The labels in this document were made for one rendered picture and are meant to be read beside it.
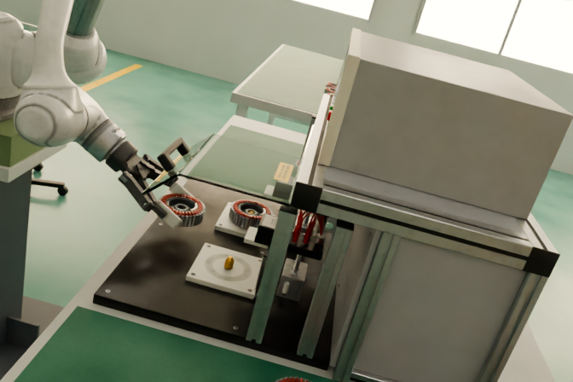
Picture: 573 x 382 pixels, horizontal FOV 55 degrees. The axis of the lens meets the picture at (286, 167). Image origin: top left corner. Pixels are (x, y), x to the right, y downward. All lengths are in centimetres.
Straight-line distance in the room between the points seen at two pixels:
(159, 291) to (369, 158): 50
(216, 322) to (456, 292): 45
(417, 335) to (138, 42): 553
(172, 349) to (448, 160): 60
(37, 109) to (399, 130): 66
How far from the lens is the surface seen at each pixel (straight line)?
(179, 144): 110
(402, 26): 581
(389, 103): 97
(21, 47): 170
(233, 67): 601
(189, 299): 115
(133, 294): 115
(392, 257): 95
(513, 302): 104
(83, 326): 110
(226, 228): 140
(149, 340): 108
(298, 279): 119
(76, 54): 171
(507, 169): 103
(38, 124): 112
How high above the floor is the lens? 146
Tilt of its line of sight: 21 degrees down
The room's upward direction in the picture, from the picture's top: 15 degrees clockwise
